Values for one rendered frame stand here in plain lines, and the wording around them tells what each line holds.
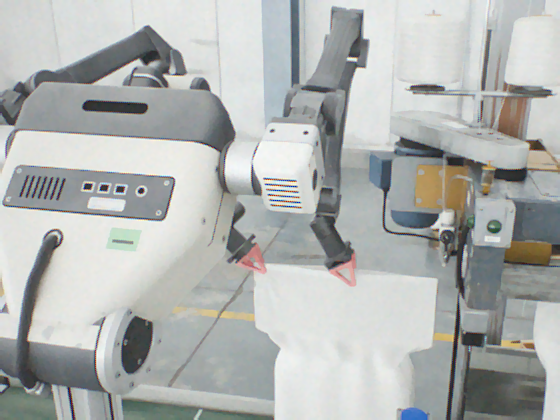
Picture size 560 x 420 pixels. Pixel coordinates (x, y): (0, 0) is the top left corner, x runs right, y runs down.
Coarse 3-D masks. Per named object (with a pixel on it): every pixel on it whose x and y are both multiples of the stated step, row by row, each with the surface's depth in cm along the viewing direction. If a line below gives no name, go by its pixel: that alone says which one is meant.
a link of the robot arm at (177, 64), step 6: (168, 54) 144; (174, 54) 145; (180, 54) 146; (168, 60) 144; (174, 60) 144; (180, 60) 146; (174, 66) 144; (180, 66) 145; (168, 72) 145; (174, 72) 144; (180, 72) 145; (186, 72) 147
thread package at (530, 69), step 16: (544, 16) 133; (512, 32) 139; (528, 32) 132; (544, 32) 130; (512, 48) 137; (528, 48) 133; (544, 48) 131; (512, 64) 137; (528, 64) 133; (544, 64) 132; (512, 80) 137; (528, 80) 134; (544, 80) 133
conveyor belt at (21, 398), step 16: (0, 400) 199; (16, 400) 200; (32, 400) 200; (48, 400) 200; (128, 400) 200; (0, 416) 192; (16, 416) 192; (32, 416) 192; (48, 416) 192; (128, 416) 192; (144, 416) 192; (160, 416) 192; (176, 416) 192; (192, 416) 192; (208, 416) 192; (224, 416) 193; (240, 416) 193; (256, 416) 193
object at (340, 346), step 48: (288, 288) 152; (336, 288) 148; (384, 288) 146; (432, 288) 145; (288, 336) 156; (336, 336) 153; (384, 336) 151; (432, 336) 149; (288, 384) 154; (336, 384) 151; (384, 384) 149
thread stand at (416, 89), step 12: (432, 12) 139; (480, 60) 141; (480, 72) 142; (480, 84) 143; (480, 96) 143; (492, 96) 143; (504, 96) 142; (516, 96) 142; (528, 96) 141; (540, 96) 141
